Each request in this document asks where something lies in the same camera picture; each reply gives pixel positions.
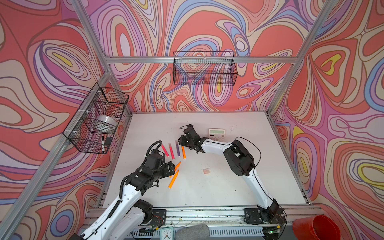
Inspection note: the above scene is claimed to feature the black wire basket left wall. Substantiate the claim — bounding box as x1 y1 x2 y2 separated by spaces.
63 83 129 155

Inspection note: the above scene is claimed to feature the black wire basket back wall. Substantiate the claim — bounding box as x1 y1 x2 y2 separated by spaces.
173 50 238 86

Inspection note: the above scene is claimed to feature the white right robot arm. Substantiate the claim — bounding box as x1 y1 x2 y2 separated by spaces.
178 124 287 225

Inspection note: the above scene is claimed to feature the black marker in basket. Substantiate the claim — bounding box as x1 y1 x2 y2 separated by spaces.
101 136 105 154

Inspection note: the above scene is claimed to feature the black wire basket wall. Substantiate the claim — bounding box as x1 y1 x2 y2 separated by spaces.
63 83 129 155
173 50 238 86

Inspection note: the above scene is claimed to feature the red bucket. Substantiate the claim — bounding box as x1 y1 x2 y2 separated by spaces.
293 215 341 240

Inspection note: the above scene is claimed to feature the small white clock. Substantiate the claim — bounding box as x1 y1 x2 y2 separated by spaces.
160 227 174 240

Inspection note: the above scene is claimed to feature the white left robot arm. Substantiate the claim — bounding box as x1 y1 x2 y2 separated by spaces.
70 150 175 240

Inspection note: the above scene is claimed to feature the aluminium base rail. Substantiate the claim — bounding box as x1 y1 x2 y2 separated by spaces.
83 205 325 238

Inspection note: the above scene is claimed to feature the orange pen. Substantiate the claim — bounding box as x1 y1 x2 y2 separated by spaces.
181 146 187 160
175 162 182 173
168 170 180 189

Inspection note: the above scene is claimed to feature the pink pen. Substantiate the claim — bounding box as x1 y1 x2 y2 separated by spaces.
169 143 175 160
162 145 170 157

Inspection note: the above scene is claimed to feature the pink desk calculator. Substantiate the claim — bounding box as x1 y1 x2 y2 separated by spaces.
208 129 226 142

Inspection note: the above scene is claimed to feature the silver tape roll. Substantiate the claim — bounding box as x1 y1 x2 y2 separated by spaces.
97 115 118 127

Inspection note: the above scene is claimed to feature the purple pen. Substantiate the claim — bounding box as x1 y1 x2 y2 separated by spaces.
175 140 181 158

